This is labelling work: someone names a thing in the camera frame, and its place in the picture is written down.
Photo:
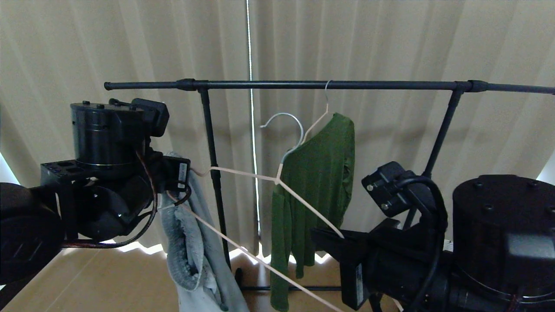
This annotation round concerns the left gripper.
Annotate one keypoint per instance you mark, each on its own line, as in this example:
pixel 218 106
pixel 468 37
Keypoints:
pixel 112 208

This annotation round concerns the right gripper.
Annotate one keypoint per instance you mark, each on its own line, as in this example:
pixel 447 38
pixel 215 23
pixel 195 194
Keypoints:
pixel 390 264

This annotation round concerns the pale grey shorts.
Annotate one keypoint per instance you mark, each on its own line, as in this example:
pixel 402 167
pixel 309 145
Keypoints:
pixel 199 234

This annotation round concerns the green long-sleeved shirt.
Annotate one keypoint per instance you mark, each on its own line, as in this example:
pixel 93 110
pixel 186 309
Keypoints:
pixel 316 173

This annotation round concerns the pink clothes hanger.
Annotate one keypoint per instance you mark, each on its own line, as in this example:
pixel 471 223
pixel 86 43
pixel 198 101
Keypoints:
pixel 277 177
pixel 326 108

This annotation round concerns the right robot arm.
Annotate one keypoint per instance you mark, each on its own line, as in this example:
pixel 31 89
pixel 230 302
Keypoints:
pixel 503 225

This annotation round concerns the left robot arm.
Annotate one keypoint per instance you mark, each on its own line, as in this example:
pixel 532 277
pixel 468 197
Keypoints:
pixel 104 130

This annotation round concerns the black clothes rack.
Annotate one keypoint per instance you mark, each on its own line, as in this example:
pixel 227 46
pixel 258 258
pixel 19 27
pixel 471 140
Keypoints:
pixel 390 85

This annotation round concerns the beige curtain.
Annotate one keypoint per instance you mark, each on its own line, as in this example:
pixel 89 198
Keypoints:
pixel 108 39

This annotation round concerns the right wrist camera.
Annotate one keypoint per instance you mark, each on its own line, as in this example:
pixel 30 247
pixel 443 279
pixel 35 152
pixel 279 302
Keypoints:
pixel 390 190

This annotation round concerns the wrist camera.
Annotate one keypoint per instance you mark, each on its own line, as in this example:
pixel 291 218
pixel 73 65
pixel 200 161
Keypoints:
pixel 390 190
pixel 151 115

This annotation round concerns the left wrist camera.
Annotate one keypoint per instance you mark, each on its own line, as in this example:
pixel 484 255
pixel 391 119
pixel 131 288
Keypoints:
pixel 151 115

